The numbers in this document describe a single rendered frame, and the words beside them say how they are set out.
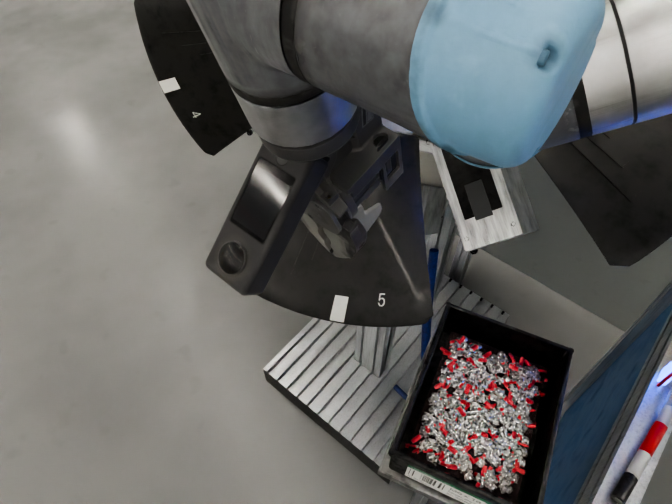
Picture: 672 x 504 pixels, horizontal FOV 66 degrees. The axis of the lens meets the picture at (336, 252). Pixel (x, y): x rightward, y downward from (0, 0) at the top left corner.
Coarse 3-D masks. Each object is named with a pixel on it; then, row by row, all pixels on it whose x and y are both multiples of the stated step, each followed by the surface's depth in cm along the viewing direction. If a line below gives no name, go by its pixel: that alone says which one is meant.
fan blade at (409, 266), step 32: (416, 160) 60; (384, 192) 59; (416, 192) 60; (384, 224) 60; (416, 224) 61; (288, 256) 59; (320, 256) 59; (384, 256) 60; (416, 256) 61; (288, 288) 60; (320, 288) 60; (352, 288) 60; (416, 288) 62; (352, 320) 61; (384, 320) 61; (416, 320) 62
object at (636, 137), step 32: (640, 128) 46; (544, 160) 45; (576, 160) 45; (608, 160) 45; (640, 160) 45; (576, 192) 44; (608, 192) 44; (640, 192) 44; (608, 224) 44; (640, 224) 43; (608, 256) 43; (640, 256) 43
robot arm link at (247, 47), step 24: (192, 0) 23; (216, 0) 22; (240, 0) 22; (264, 0) 21; (216, 24) 24; (240, 24) 23; (264, 24) 22; (216, 48) 26; (240, 48) 24; (264, 48) 23; (240, 72) 27; (264, 72) 26; (288, 72) 24; (240, 96) 29; (264, 96) 28; (288, 96) 28; (312, 96) 28
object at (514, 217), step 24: (432, 144) 64; (456, 168) 63; (480, 168) 61; (504, 168) 62; (456, 192) 63; (480, 192) 61; (504, 192) 60; (456, 216) 63; (480, 216) 62; (504, 216) 60; (528, 216) 66; (480, 240) 62; (504, 240) 65
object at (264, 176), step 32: (256, 160) 37; (288, 160) 36; (320, 160) 36; (256, 192) 37; (288, 192) 36; (224, 224) 38; (256, 224) 37; (288, 224) 37; (224, 256) 37; (256, 256) 37; (256, 288) 38
